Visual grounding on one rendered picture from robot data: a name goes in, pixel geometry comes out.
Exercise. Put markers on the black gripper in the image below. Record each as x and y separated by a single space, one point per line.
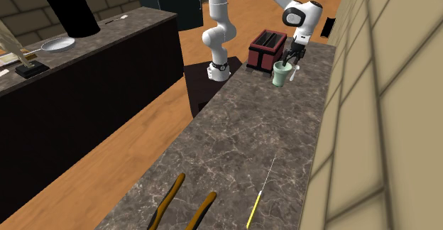
298 48

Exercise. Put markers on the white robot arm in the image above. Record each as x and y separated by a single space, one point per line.
221 21

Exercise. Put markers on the white spoon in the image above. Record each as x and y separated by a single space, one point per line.
292 75

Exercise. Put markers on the pale green cup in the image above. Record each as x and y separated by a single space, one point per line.
280 77

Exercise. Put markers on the red toaster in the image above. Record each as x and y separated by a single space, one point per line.
264 54

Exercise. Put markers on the black box on floor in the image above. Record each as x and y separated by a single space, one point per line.
328 27

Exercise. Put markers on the dark robot stand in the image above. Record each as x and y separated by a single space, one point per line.
200 84

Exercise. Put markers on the dark tall cabinet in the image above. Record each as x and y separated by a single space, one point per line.
180 1

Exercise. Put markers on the dark kitchen island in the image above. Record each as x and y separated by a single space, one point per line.
86 94

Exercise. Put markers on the silver frying pan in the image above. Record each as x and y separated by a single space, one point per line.
58 44

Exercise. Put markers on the beige figure on black base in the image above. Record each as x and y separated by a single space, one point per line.
29 68

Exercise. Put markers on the flat beige book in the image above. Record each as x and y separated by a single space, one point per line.
8 59

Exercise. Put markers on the small white flat object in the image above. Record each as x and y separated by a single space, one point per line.
3 73

